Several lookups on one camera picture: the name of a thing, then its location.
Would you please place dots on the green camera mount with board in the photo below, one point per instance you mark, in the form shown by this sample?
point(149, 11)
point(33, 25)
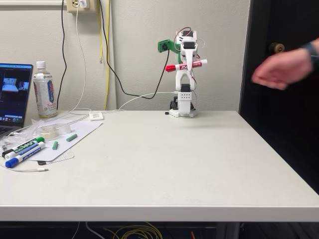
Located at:
point(163, 46)

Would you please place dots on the grey table leg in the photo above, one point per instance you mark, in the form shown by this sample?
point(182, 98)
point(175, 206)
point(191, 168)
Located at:
point(229, 230)

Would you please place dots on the white charger plug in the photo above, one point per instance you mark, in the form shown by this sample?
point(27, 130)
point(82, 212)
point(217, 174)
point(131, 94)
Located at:
point(83, 3)

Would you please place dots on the blue dry erase marker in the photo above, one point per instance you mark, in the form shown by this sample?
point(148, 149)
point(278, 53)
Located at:
point(12, 162)

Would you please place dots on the small green cylinder piece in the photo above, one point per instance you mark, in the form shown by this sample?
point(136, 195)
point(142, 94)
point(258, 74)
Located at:
point(71, 137)
point(55, 145)

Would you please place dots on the white wall trim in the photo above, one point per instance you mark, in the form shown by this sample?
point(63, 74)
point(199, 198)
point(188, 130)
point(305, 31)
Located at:
point(30, 6)

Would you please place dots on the small black flat item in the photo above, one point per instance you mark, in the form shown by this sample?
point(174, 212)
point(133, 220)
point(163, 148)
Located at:
point(42, 162)

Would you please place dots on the brass door knob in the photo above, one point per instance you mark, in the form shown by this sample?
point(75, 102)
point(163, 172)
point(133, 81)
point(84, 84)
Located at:
point(275, 47)

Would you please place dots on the grey laptop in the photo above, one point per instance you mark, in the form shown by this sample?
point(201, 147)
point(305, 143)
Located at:
point(12, 94)

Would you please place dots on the white flat adapter box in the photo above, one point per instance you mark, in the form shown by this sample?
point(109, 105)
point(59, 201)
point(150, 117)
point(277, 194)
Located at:
point(96, 116)

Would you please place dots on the clear plastic bags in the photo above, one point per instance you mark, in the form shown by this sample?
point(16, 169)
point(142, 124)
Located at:
point(22, 133)

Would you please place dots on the white paper sheet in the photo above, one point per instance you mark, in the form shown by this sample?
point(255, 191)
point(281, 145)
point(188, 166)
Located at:
point(84, 129)

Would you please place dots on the clear round tape container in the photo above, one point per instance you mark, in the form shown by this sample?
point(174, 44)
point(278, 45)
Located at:
point(53, 130)

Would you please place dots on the green dry erase marker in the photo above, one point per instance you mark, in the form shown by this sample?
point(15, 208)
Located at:
point(27, 144)

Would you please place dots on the person's hand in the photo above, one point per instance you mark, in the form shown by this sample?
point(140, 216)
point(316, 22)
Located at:
point(284, 69)

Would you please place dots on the plastic tea bottle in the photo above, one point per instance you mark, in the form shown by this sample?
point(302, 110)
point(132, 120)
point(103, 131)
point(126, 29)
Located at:
point(45, 94)

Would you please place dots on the beige wall outlet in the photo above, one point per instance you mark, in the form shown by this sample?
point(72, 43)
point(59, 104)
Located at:
point(72, 6)

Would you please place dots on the dark door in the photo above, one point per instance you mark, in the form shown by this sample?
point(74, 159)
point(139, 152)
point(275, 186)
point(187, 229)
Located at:
point(294, 124)

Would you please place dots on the black dry erase marker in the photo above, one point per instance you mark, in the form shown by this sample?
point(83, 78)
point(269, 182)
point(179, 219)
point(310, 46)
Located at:
point(7, 153)

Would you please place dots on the red dry erase marker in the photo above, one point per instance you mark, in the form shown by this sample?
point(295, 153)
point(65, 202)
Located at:
point(179, 66)

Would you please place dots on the grey mesh mat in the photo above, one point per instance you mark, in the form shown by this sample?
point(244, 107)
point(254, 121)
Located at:
point(64, 156)

